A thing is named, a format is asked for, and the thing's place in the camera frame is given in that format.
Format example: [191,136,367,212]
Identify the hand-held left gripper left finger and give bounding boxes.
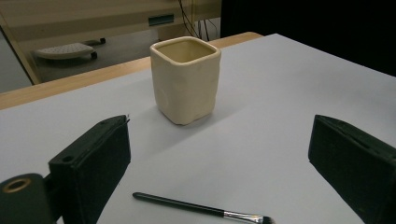
[48,114,132,224]

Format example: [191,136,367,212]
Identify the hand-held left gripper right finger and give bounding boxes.
[307,114,396,224]

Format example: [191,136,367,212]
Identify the black makeup brush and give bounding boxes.
[132,191,276,224]

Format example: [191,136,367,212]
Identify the cream square ceramic cup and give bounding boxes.
[149,35,222,126]

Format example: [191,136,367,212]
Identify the wooden table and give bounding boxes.
[0,31,264,111]

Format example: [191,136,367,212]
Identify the white paper sheet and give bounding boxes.
[0,33,396,224]

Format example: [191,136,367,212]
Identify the beige desk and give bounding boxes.
[0,0,222,86]

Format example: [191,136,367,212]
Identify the black cables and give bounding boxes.
[177,0,219,42]

